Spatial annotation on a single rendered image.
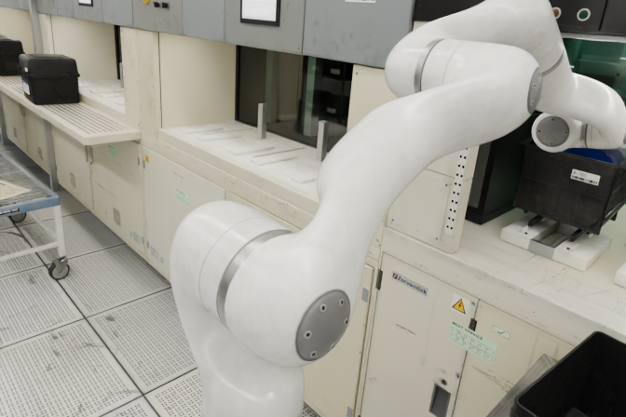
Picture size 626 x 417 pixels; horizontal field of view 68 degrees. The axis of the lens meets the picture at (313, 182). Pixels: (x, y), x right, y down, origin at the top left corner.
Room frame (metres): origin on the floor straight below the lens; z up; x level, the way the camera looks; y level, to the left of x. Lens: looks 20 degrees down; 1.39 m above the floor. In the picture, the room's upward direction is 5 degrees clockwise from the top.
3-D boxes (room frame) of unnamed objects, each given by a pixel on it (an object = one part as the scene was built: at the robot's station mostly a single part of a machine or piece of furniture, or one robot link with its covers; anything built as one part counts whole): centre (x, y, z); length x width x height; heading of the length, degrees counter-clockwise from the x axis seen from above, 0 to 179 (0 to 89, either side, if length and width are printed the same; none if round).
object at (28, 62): (2.76, 1.61, 0.93); 0.30 x 0.28 x 0.26; 42
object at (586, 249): (1.13, -0.65, 0.89); 0.22 x 0.21 x 0.04; 135
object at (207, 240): (0.46, 0.07, 1.07); 0.19 x 0.12 x 0.24; 43
